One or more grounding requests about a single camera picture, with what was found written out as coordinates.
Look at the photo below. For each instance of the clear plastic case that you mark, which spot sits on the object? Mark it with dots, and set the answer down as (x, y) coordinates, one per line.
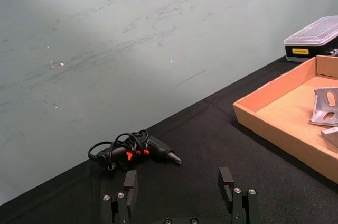
(311, 41)

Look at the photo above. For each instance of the small grey metal piece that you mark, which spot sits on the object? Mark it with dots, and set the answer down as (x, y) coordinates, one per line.
(331, 135)

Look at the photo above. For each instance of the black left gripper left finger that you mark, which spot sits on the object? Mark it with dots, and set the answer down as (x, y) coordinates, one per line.
(129, 195)

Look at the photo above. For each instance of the slotted grey metal bracket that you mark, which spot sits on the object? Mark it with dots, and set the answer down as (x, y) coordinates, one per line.
(325, 107)

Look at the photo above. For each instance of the shallow brown cardboard tray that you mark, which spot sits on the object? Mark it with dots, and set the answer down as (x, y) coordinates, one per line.
(285, 113)

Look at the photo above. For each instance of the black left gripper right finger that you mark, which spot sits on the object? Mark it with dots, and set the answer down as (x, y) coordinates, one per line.
(235, 197)

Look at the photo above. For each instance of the black table cloth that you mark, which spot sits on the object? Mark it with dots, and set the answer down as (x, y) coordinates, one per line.
(200, 155)

